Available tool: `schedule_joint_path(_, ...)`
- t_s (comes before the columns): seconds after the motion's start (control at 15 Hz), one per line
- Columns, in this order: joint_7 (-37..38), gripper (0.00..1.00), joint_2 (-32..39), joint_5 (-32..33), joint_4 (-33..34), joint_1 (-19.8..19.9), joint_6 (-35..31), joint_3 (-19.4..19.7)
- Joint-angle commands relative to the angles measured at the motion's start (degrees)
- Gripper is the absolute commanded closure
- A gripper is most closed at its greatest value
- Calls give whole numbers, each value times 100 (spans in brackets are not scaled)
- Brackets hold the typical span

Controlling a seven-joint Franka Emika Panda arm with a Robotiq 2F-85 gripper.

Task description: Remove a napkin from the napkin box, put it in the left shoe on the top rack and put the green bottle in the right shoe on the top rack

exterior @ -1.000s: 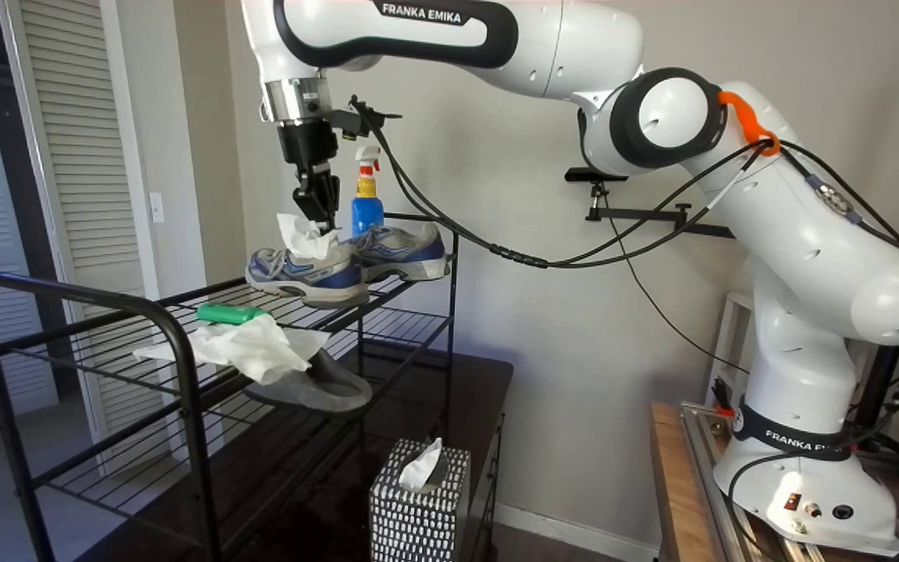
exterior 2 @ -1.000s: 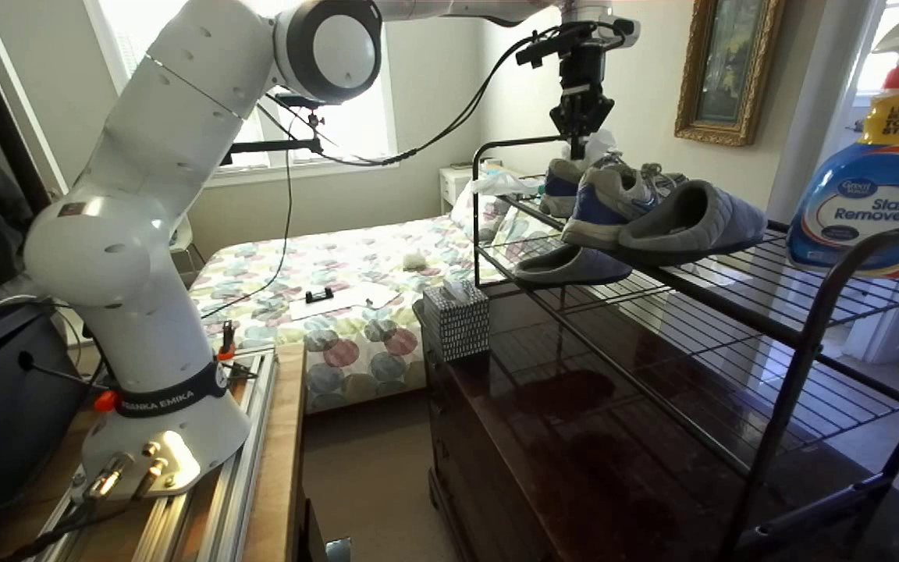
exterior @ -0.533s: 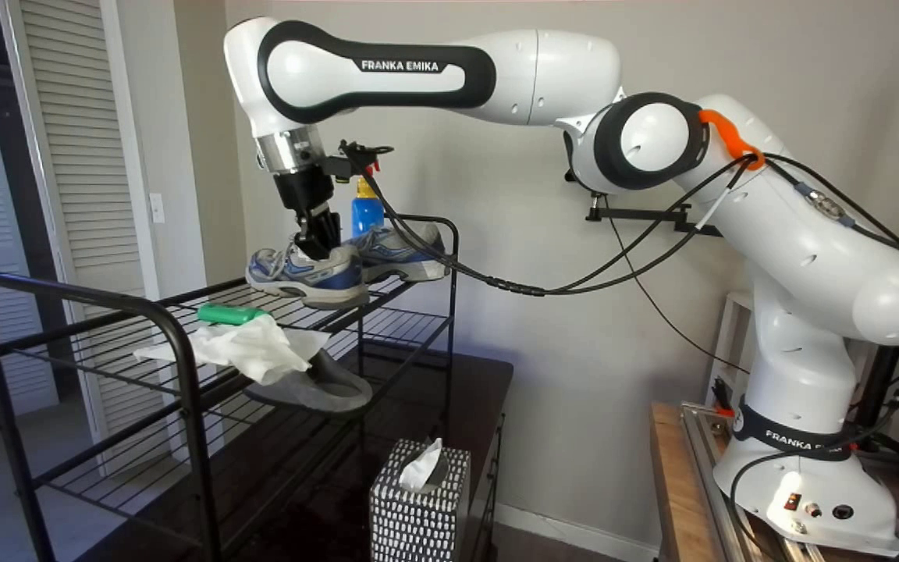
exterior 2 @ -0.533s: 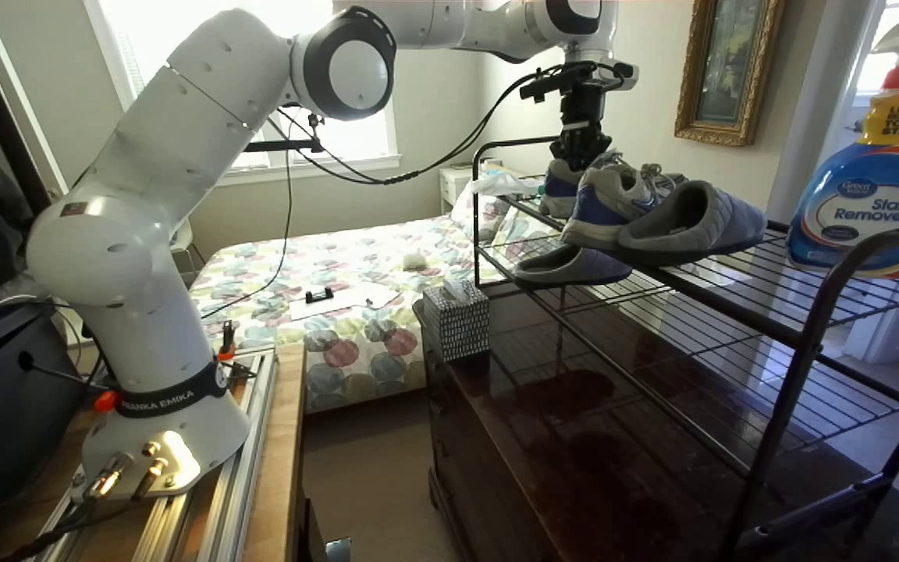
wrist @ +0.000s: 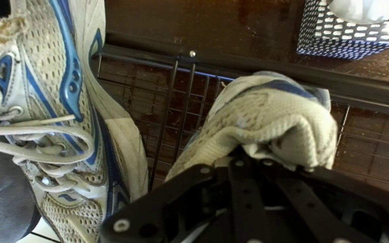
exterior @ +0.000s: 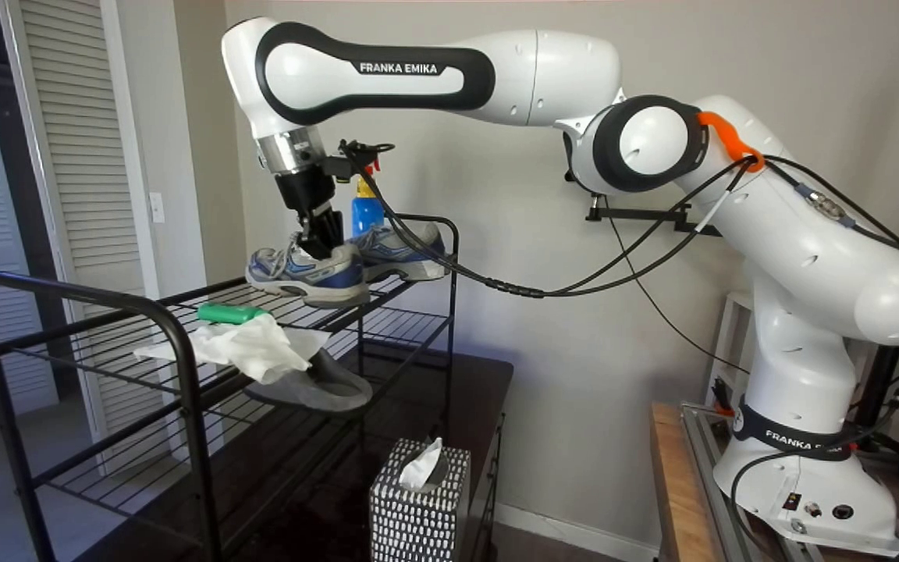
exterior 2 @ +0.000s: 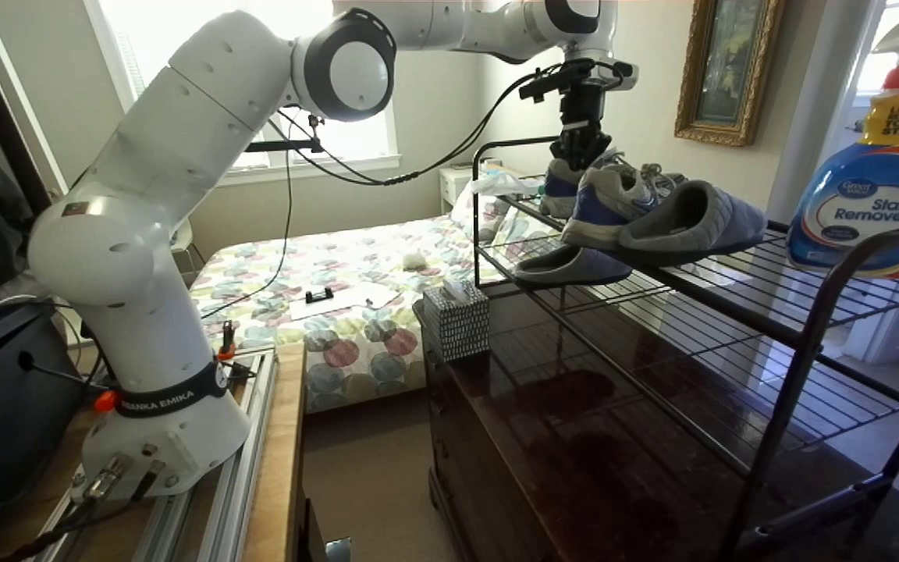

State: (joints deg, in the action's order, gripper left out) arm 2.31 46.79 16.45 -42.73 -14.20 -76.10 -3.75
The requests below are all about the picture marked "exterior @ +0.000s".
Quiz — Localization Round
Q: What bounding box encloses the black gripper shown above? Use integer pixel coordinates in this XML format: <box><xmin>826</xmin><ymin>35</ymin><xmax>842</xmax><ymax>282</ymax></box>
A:
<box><xmin>270</xmin><ymin>165</ymin><xmax>350</xmax><ymax>262</ymax></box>

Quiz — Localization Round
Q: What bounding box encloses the green shampoo bottle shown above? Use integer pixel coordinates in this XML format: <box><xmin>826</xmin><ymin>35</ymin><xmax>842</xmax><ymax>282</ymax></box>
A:
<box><xmin>190</xmin><ymin>299</ymin><xmax>266</xmax><ymax>330</ymax></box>

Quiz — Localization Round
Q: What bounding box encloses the blue stain remover spray bottle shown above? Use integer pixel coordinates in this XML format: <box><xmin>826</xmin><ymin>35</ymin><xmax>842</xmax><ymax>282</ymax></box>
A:
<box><xmin>350</xmin><ymin>172</ymin><xmax>386</xmax><ymax>240</ymax></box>

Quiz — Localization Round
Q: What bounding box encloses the large crumpled white napkin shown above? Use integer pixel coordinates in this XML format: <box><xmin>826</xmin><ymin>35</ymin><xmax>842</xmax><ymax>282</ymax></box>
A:
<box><xmin>131</xmin><ymin>316</ymin><xmax>334</xmax><ymax>391</ymax></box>

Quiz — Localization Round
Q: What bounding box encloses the black metal shoe rack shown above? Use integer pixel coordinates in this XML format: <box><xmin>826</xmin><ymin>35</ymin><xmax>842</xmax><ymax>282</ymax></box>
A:
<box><xmin>0</xmin><ymin>212</ymin><xmax>463</xmax><ymax>562</ymax></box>

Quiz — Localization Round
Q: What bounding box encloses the white paper napkin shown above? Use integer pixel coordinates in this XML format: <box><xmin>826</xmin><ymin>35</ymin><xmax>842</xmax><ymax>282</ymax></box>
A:
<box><xmin>394</xmin><ymin>435</ymin><xmax>450</xmax><ymax>495</ymax></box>

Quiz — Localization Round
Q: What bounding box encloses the black white patterned napkin box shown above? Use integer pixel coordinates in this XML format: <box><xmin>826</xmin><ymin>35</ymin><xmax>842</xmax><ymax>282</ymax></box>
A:
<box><xmin>368</xmin><ymin>435</ymin><xmax>473</xmax><ymax>562</ymax></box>

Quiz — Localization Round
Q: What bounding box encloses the white blue running sneaker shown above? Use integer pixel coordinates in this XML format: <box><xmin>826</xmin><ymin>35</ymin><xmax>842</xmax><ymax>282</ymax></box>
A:
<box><xmin>350</xmin><ymin>219</ymin><xmax>450</xmax><ymax>287</ymax></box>
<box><xmin>243</xmin><ymin>234</ymin><xmax>372</xmax><ymax>308</ymax></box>

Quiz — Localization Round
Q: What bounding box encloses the grey fleece slipper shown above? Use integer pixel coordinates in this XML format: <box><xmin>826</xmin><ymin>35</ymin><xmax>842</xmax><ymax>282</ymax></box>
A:
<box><xmin>243</xmin><ymin>351</ymin><xmax>379</xmax><ymax>420</ymax></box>

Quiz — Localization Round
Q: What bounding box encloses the dark brown wooden dresser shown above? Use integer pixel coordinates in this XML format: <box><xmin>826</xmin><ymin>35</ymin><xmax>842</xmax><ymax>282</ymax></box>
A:
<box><xmin>77</xmin><ymin>347</ymin><xmax>518</xmax><ymax>562</ymax></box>

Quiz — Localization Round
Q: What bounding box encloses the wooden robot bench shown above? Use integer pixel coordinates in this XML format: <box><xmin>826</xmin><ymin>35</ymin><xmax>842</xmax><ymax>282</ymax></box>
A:
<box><xmin>647</xmin><ymin>400</ymin><xmax>899</xmax><ymax>562</ymax></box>

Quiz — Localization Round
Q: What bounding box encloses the thick black cable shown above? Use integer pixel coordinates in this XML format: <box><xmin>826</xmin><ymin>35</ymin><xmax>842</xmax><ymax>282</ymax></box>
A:
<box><xmin>360</xmin><ymin>154</ymin><xmax>899</xmax><ymax>305</ymax></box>

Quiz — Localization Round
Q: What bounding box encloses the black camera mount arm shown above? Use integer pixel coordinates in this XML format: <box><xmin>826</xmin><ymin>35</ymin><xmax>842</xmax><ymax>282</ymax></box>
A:
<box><xmin>584</xmin><ymin>195</ymin><xmax>725</xmax><ymax>240</ymax></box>

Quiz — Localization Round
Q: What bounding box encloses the thin black cable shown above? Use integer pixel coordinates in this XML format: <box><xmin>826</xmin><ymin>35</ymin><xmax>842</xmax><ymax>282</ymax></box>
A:
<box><xmin>602</xmin><ymin>216</ymin><xmax>755</xmax><ymax>377</ymax></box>

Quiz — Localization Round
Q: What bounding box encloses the orange cable clip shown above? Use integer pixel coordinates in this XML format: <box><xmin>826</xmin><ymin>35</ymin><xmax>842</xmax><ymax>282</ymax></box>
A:
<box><xmin>697</xmin><ymin>106</ymin><xmax>770</xmax><ymax>176</ymax></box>

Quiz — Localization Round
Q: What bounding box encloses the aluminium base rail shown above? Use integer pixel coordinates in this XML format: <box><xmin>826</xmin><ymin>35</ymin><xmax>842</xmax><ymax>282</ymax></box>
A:
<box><xmin>676</xmin><ymin>400</ymin><xmax>826</xmax><ymax>562</ymax></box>

